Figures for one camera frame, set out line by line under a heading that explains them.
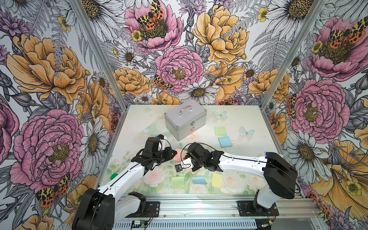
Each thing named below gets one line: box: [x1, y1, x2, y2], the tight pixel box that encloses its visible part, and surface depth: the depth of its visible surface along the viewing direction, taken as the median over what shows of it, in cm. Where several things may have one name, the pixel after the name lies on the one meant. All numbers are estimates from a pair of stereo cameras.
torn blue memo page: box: [191, 175, 207, 185], surface depth 85 cm
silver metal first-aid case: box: [163, 99, 207, 142], surface depth 99 cm
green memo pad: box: [214, 126, 227, 136], surface depth 110 cm
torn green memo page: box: [169, 175, 185, 190], surface depth 85 cm
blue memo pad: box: [217, 136, 233, 148], surface depth 104 cm
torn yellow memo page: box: [211, 172, 222, 188], surface depth 86 cm
